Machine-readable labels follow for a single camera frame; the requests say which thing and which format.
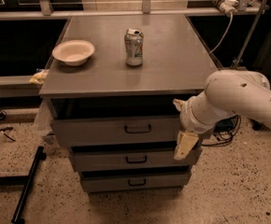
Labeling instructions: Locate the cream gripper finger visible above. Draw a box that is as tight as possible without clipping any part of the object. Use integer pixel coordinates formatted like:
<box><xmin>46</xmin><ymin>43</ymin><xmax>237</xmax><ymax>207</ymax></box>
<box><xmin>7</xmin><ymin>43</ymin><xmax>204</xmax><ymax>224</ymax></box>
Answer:
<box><xmin>173</xmin><ymin>99</ymin><xmax>185</xmax><ymax>112</ymax></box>
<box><xmin>174</xmin><ymin>131</ymin><xmax>199</xmax><ymax>161</ymax></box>

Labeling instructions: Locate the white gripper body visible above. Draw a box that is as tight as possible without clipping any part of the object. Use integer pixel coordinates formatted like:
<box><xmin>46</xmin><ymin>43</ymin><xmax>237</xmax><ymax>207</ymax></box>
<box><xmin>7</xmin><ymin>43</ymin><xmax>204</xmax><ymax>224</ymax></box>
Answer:
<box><xmin>179</xmin><ymin>102</ymin><xmax>217</xmax><ymax>134</ymax></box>

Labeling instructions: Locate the grey top drawer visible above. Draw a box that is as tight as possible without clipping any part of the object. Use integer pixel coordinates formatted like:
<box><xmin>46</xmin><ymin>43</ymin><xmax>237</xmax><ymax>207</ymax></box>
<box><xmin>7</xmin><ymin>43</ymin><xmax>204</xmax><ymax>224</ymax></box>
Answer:
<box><xmin>51</xmin><ymin>115</ymin><xmax>184</xmax><ymax>147</ymax></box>

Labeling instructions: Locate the grey drawer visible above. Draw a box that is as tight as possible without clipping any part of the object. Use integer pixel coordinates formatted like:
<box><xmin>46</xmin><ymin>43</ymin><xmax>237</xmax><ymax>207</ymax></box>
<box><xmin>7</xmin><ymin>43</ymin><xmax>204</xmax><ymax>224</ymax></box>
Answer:
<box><xmin>80</xmin><ymin>172</ymin><xmax>191</xmax><ymax>193</ymax></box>
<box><xmin>51</xmin><ymin>115</ymin><xmax>184</xmax><ymax>147</ymax></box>
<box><xmin>70</xmin><ymin>147</ymin><xmax>202</xmax><ymax>172</ymax></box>

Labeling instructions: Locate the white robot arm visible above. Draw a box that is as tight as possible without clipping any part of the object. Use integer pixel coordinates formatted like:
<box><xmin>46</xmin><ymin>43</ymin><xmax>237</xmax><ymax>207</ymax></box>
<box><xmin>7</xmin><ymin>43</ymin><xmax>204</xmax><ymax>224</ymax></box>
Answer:
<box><xmin>173</xmin><ymin>70</ymin><xmax>271</xmax><ymax>161</ymax></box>

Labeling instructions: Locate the grey drawer cabinet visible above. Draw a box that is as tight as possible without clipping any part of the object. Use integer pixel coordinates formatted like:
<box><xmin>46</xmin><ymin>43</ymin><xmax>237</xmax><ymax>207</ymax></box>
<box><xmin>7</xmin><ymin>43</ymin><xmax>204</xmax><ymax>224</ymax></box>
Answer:
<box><xmin>40</xmin><ymin>14</ymin><xmax>217</xmax><ymax>180</ymax></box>

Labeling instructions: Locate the grey bottom drawer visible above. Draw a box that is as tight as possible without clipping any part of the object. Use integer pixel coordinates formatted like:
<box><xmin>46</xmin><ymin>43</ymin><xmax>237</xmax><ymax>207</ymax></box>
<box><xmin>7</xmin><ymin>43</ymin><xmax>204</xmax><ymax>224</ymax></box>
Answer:
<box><xmin>80</xmin><ymin>172</ymin><xmax>191</xmax><ymax>193</ymax></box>

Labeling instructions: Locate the grey middle drawer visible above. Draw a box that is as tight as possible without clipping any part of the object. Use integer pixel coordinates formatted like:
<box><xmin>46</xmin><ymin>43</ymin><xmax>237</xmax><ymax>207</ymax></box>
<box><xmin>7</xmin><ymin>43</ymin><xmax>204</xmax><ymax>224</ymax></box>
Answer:
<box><xmin>70</xmin><ymin>147</ymin><xmax>202</xmax><ymax>172</ymax></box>

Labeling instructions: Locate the silver soda can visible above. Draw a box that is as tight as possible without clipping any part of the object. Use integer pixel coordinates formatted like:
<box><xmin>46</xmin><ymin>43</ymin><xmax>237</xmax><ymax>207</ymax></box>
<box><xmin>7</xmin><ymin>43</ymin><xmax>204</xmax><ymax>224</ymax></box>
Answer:
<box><xmin>124</xmin><ymin>28</ymin><xmax>144</xmax><ymax>66</ymax></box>

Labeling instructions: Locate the white power strip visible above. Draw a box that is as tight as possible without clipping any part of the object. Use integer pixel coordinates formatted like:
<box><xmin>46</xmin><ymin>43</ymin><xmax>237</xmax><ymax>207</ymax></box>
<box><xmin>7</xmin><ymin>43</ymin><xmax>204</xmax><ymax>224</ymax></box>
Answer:
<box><xmin>211</xmin><ymin>0</ymin><xmax>238</xmax><ymax>16</ymax></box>

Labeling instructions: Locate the white paper bowl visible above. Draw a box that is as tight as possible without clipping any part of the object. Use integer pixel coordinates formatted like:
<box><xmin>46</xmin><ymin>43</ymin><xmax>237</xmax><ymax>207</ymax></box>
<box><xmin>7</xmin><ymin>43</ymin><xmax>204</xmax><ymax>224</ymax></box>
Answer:
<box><xmin>52</xmin><ymin>40</ymin><xmax>95</xmax><ymax>66</ymax></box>

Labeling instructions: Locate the clear plastic bag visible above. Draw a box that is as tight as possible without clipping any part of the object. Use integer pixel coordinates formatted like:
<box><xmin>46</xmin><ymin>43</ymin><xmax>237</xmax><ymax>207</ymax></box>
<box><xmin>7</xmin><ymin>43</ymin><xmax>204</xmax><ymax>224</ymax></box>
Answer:
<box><xmin>33</xmin><ymin>100</ymin><xmax>54</xmax><ymax>145</ymax></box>

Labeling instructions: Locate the yellow crumpled wrapper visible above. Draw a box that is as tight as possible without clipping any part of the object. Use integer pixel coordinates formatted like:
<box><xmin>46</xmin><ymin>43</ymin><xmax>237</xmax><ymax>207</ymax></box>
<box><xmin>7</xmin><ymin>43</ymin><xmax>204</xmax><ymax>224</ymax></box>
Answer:
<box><xmin>30</xmin><ymin>69</ymin><xmax>49</xmax><ymax>85</ymax></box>

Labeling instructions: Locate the black metal stand leg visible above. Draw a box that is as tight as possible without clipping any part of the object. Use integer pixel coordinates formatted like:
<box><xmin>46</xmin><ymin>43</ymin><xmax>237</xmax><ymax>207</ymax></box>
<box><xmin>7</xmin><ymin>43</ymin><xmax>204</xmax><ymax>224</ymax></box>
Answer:
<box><xmin>11</xmin><ymin>147</ymin><xmax>47</xmax><ymax>224</ymax></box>

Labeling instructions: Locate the black cable bundle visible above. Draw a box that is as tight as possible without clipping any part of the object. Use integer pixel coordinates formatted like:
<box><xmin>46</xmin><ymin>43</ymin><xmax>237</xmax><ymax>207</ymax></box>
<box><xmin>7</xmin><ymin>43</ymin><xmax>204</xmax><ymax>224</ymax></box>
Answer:
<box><xmin>201</xmin><ymin>114</ymin><xmax>242</xmax><ymax>147</ymax></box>

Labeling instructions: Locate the white power cable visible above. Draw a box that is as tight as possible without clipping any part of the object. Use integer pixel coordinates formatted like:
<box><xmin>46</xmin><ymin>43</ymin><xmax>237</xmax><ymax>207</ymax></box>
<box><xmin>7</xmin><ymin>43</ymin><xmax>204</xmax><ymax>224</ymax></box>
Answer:
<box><xmin>207</xmin><ymin>11</ymin><xmax>235</xmax><ymax>55</ymax></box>

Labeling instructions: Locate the metal railing frame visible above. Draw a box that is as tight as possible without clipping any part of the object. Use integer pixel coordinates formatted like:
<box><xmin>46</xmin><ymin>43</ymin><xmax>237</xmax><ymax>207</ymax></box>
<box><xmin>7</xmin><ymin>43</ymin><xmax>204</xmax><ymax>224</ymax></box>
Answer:
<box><xmin>0</xmin><ymin>0</ymin><xmax>271</xmax><ymax>21</ymax></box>

